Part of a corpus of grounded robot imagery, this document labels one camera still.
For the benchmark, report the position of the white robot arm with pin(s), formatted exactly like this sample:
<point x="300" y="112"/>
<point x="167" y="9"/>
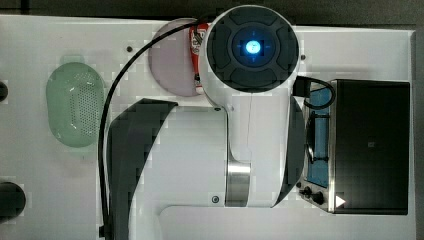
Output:
<point x="245" y="149"/>

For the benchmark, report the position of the grey round plate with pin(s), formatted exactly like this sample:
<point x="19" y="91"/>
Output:
<point x="170" y="63"/>

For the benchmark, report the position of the red ketchup bottle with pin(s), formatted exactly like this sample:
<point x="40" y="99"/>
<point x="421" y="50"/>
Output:
<point x="196" y="34"/>

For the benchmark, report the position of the green perforated colander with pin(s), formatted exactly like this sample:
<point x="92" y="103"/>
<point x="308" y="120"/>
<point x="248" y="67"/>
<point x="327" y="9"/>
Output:
<point x="75" y="98"/>

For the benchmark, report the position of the black toaster oven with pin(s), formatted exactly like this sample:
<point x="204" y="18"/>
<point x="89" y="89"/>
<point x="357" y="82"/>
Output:
<point x="358" y="148"/>

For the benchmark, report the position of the black cylinder near edge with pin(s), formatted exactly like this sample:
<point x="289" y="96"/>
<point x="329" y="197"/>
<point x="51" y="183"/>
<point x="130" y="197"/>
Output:
<point x="3" y="91"/>

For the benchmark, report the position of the black cylinder at corner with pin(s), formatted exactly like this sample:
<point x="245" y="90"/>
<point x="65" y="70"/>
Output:
<point x="12" y="201"/>

